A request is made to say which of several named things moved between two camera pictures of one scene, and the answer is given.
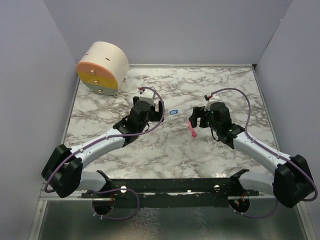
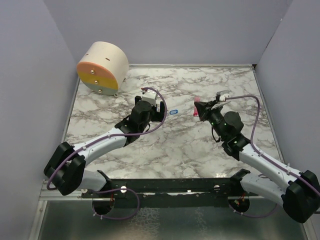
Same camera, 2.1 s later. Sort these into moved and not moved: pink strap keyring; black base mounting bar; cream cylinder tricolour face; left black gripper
Moved: pink strap keyring
Not moved: cream cylinder tricolour face; black base mounting bar; left black gripper
